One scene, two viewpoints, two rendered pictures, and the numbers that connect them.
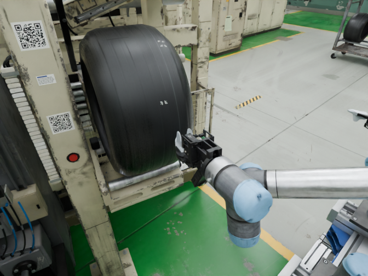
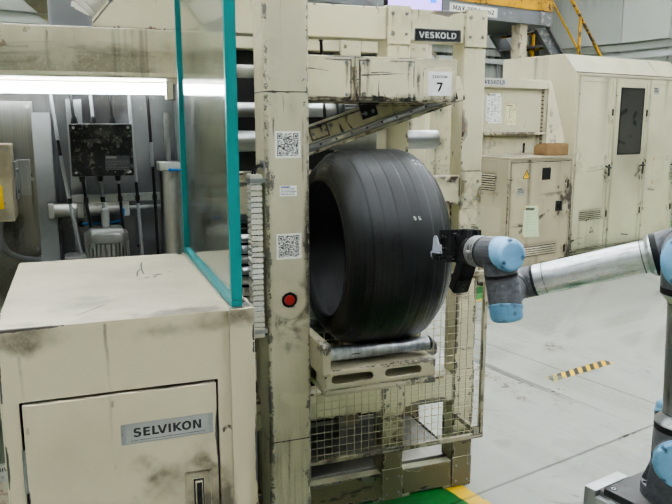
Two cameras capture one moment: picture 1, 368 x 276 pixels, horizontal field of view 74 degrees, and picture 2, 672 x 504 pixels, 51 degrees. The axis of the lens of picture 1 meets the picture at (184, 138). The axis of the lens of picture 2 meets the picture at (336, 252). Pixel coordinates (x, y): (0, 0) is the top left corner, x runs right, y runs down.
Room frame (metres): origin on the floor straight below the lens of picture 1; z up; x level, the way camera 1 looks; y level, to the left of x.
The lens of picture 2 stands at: (-1.24, 0.04, 1.58)
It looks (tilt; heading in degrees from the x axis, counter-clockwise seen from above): 11 degrees down; 7
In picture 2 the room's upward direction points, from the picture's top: straight up
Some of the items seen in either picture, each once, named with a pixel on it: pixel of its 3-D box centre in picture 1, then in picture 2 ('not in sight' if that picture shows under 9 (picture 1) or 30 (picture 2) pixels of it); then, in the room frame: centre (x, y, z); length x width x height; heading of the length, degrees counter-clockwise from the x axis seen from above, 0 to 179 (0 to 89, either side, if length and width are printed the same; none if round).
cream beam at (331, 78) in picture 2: not in sight; (362, 81); (1.24, 0.27, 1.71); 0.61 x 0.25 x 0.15; 118
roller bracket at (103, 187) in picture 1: (97, 168); (306, 341); (0.84, 0.40, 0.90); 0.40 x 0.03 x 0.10; 28
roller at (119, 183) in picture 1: (145, 174); (378, 348); (0.80, 0.18, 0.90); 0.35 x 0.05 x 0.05; 118
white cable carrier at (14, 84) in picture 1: (36, 131); (257, 256); (0.72, 0.52, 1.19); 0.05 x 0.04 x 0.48; 28
